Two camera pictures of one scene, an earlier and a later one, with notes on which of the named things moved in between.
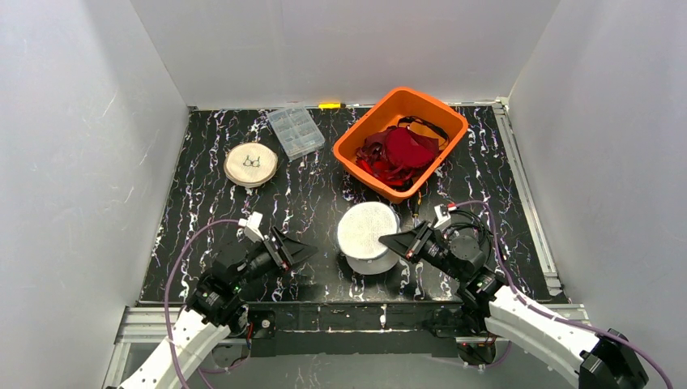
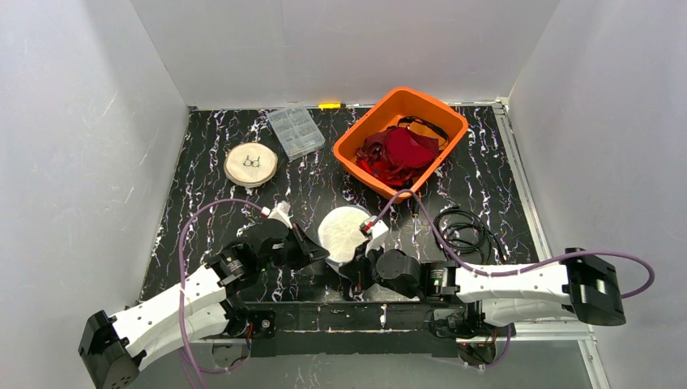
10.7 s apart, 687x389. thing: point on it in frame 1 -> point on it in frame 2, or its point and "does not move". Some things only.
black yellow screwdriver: [416, 204] does not move
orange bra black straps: [419, 125] does not move
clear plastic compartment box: [297, 130] does not move
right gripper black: [423, 245] -> [360, 267]
